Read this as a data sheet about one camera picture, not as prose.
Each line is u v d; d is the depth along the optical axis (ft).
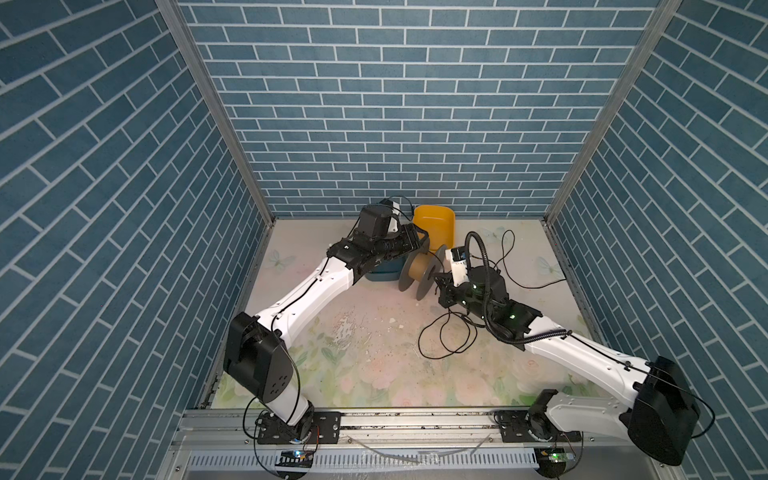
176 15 2.31
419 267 2.98
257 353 1.39
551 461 2.36
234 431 2.46
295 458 2.37
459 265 2.21
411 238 2.25
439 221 3.82
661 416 1.33
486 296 1.87
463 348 2.86
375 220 2.06
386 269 3.40
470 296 2.04
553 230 4.07
